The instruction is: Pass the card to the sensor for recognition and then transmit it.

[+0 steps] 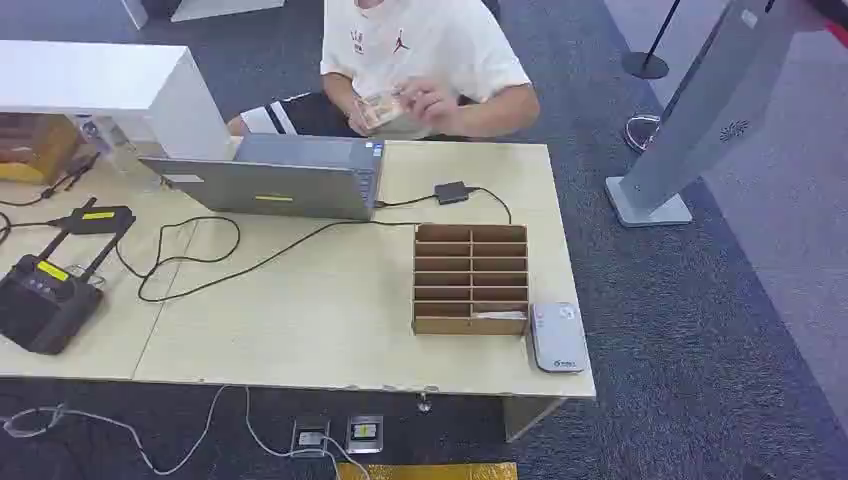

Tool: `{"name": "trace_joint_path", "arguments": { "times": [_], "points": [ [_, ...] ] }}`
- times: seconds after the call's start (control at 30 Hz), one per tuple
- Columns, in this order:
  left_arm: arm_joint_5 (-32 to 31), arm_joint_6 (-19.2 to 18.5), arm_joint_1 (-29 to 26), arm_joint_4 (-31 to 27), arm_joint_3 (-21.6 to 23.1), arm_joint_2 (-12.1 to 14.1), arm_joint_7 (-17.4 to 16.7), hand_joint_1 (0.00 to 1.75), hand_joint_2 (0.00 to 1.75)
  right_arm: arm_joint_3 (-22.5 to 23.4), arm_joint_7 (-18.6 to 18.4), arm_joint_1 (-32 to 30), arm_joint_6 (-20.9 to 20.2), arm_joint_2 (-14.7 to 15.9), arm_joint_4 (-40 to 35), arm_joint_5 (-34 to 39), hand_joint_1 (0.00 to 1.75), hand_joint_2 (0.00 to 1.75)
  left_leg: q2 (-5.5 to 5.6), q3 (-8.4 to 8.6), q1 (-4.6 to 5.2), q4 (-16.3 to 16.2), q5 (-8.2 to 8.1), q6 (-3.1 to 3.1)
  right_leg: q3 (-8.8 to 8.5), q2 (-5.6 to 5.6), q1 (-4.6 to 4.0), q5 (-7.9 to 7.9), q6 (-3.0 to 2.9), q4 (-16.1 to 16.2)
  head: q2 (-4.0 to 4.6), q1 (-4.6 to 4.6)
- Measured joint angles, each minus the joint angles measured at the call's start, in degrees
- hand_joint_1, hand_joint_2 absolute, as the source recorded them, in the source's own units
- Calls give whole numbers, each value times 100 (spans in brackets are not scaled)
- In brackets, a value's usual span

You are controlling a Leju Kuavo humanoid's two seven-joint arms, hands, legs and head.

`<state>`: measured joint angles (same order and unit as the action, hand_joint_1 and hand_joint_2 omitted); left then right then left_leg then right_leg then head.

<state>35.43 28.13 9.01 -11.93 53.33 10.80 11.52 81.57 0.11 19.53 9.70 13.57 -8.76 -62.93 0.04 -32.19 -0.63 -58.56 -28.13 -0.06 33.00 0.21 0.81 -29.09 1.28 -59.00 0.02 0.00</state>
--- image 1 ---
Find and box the black power adapter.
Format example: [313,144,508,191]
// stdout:
[433,181,472,206]

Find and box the wooden card box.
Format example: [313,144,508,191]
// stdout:
[411,223,531,337]

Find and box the pale wooden desk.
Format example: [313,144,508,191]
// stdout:
[0,137,598,444]

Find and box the grey laptop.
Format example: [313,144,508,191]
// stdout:
[138,133,386,222]

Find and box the grey card reader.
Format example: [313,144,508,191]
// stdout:
[529,301,590,375]

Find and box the person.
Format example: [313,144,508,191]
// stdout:
[226,0,542,140]

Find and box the floor power socket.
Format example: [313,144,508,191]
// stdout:
[345,414,385,456]
[290,415,331,460]

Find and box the yellow floor mat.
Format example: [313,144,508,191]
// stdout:
[335,462,519,480]

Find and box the grey kiosk stand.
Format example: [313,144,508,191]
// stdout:
[604,0,803,229]

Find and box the black box with yellow label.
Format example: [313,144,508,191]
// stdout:
[63,205,137,236]

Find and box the white counter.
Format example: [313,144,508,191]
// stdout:
[0,39,233,162]

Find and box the brown cardboard box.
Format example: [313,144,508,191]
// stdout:
[0,113,84,186]

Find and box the black power cable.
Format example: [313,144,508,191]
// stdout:
[115,186,513,305]

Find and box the coiled white cable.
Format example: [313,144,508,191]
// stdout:
[622,113,662,155]

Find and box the black stanchion post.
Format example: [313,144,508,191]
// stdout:
[621,0,684,81]

